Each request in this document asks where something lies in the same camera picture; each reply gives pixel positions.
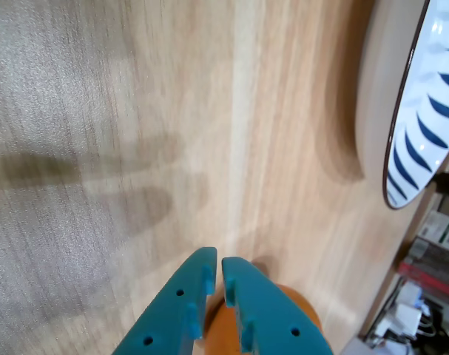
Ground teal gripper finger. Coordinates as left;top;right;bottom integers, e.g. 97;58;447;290
111;246;218;355
221;257;334;355

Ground orange fruit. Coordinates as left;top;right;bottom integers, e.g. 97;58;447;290
192;283;324;355

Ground white plate blue leaf pattern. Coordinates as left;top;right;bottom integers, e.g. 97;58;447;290
355;0;449;211

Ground white power adapter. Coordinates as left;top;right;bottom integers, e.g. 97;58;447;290
371;302;423;339
394;280;427;310

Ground red flat box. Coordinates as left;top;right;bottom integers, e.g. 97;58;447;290
396;236;449;295

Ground white green cardboard box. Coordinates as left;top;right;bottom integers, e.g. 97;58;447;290
418;210;449;247

